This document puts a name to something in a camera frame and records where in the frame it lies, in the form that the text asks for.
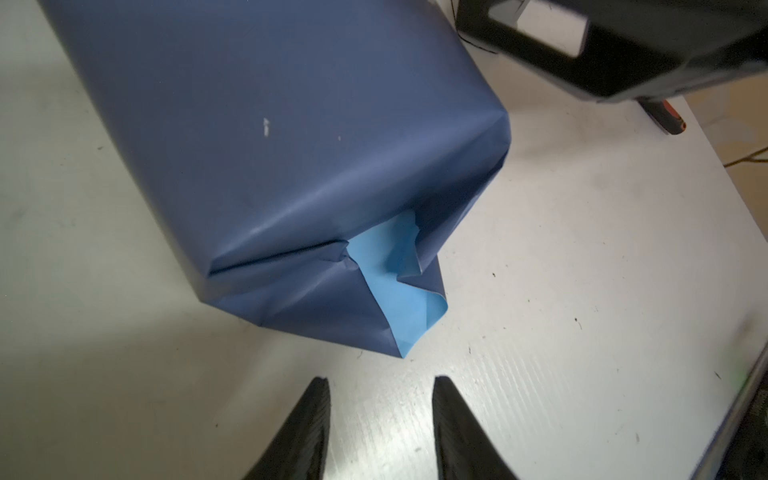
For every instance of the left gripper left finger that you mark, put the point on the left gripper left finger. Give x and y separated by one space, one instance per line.
299 449

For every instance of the red handled ratchet wrench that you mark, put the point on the red handled ratchet wrench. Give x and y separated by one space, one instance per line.
664 116

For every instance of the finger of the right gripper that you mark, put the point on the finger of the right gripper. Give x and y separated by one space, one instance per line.
637 49

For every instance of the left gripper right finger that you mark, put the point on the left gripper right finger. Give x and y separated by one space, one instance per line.
463 450

